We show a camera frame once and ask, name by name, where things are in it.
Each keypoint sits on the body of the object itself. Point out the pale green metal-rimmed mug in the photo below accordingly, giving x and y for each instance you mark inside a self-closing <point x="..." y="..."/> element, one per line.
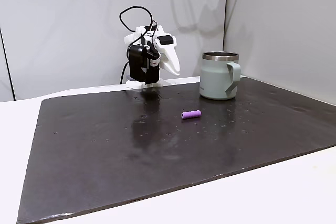
<point x="216" y="77"/>

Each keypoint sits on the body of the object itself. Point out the purple pen grip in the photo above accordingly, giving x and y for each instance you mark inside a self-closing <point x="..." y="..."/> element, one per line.
<point x="190" y="114"/>

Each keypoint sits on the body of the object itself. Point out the black table mat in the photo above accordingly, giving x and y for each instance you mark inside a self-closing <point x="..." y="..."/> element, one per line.
<point x="147" y="150"/>

